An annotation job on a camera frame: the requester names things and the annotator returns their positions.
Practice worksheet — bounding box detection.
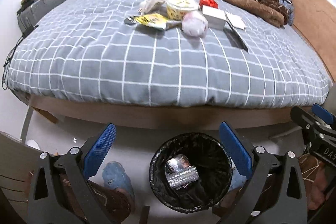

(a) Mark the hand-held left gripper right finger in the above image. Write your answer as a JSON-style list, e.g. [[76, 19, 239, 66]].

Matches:
[[219, 122, 307, 224]]

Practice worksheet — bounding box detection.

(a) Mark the wooden bed frame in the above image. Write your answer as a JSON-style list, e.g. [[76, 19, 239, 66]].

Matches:
[[28, 94, 311, 133]]

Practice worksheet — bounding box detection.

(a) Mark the red crumpled wrapper ball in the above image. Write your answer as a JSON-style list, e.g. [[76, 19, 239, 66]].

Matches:
[[199, 0, 219, 9]]

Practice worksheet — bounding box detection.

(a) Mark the beige cloth bag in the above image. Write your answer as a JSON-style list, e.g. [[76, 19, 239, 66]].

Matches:
[[138, 0, 175, 15]]

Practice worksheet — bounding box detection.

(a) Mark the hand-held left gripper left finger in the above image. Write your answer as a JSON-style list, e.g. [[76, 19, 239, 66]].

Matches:
[[28, 123, 117, 224]]

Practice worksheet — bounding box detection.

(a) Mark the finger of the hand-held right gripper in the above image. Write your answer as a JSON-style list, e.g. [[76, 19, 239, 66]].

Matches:
[[312, 103, 336, 127], [290, 106, 326, 136]]

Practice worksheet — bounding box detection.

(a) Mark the yellow lidded food bowl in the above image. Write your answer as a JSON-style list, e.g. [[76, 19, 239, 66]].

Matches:
[[165, 0, 200, 21]]

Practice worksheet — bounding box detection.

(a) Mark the silver foil wrapper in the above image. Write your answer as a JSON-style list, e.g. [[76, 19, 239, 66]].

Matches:
[[168, 166, 199, 190]]

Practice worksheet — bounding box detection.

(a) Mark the light grey suitcase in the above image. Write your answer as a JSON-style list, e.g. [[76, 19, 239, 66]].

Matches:
[[17, 0, 54, 30]]

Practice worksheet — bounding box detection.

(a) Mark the white paper sheet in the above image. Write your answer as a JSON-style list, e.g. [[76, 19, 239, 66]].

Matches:
[[225, 12, 247, 30]]

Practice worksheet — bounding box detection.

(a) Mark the taupe cabinet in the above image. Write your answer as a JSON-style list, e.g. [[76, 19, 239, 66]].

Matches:
[[0, 132, 40, 212]]

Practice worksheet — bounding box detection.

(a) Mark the yellow snack packet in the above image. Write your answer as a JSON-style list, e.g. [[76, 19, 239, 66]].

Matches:
[[124, 13, 168, 30]]

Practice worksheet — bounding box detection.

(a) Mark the grey metal leg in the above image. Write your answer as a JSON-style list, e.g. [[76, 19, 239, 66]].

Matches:
[[21, 106, 34, 143]]

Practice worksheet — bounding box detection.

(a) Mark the brown bed headboard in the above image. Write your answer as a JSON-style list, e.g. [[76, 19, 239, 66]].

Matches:
[[285, 0, 336, 89]]

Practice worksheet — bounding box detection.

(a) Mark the dark grey card sheet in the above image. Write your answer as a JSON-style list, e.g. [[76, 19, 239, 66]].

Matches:
[[224, 22, 249, 52]]

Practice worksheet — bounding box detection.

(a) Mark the grey checked bed sheet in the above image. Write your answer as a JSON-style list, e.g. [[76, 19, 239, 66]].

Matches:
[[7, 0, 332, 109]]

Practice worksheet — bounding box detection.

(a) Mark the translucent plastic bag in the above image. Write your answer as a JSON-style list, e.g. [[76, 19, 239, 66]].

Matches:
[[181, 11, 209, 38]]

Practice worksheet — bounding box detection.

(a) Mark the black trash bin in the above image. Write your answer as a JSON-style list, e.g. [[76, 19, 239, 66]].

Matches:
[[149, 132, 234, 214]]

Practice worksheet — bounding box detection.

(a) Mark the white cardboard box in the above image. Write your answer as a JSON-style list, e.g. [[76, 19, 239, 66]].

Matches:
[[202, 6, 227, 30]]

